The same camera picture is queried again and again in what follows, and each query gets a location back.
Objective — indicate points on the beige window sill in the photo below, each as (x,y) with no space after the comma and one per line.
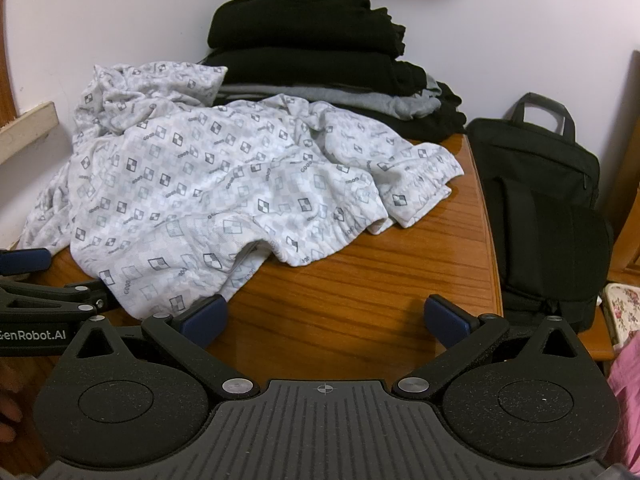
(30,130)

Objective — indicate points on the pink cloth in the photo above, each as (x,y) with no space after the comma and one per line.
(627,385)

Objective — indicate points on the person's left hand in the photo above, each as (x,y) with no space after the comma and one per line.
(9,417)

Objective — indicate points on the black laptop bag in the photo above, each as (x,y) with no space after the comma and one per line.
(540,210)

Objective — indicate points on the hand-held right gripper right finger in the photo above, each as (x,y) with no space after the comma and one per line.
(445,317)

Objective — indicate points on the floral cushion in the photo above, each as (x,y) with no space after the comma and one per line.
(625,310)

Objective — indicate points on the wooden furniture panel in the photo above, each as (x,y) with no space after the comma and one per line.
(631,185)

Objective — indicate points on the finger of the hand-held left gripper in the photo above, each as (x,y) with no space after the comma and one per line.
(50,297)
(25,260)

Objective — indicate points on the white checker-print pajama pants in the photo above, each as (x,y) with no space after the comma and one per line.
(200,185)

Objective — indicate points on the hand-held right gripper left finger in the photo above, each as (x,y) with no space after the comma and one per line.
(202,317)

